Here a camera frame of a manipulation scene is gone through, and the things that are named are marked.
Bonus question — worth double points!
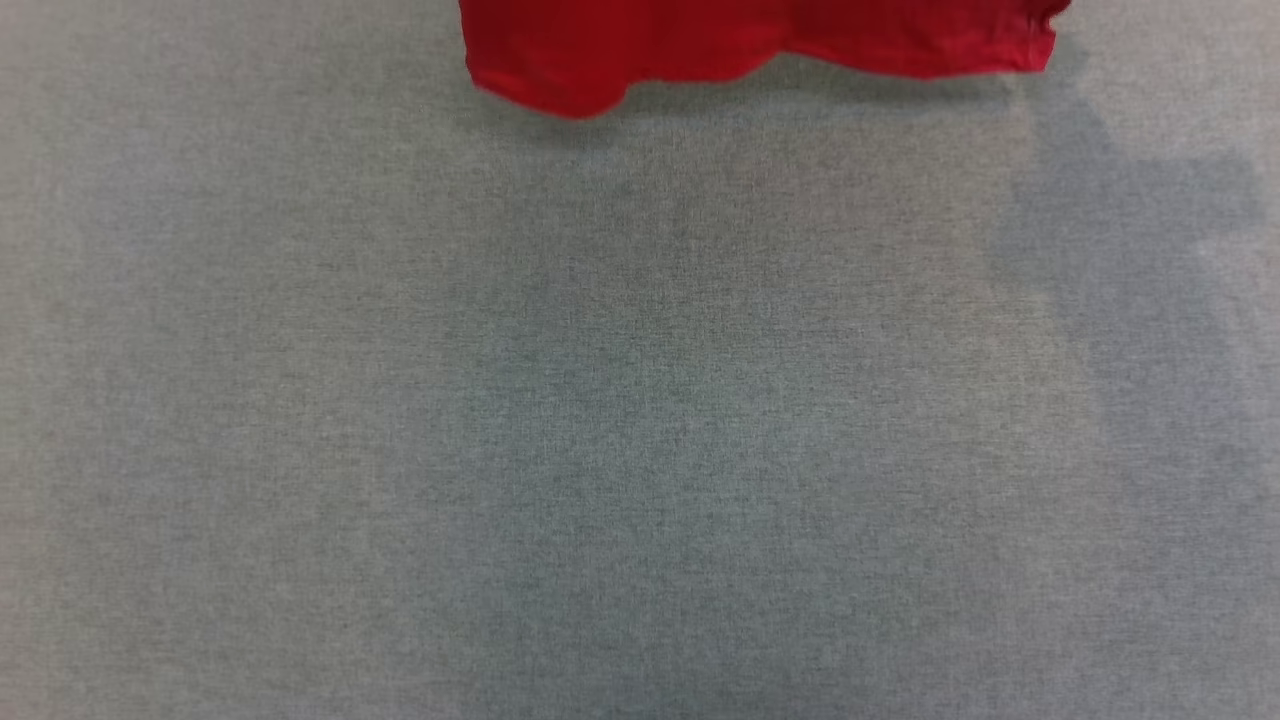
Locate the red white basketball jersey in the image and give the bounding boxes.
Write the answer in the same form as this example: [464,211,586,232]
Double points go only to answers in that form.
[458,0,1073,121]

